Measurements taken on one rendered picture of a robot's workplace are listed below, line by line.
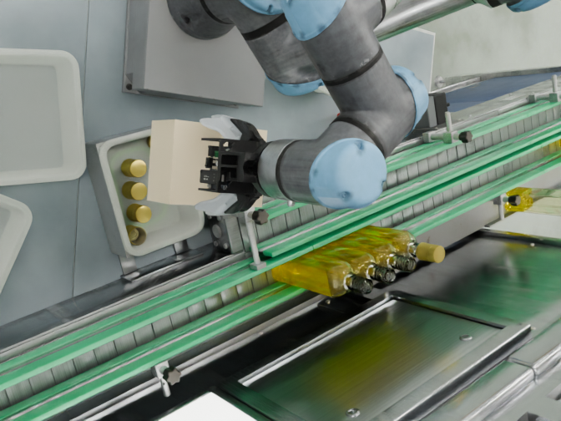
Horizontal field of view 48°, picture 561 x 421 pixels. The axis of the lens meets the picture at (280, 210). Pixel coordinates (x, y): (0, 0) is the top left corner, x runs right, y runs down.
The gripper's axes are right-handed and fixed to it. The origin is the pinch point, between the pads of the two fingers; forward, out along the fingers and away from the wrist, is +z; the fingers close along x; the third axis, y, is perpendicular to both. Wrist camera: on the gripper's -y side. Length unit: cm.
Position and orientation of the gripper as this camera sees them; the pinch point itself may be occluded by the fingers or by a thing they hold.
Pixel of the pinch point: (214, 164)
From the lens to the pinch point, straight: 97.2
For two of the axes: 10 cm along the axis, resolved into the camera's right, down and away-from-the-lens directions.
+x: -0.7, 10.0, 0.6
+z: -5.9, -0.9, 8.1
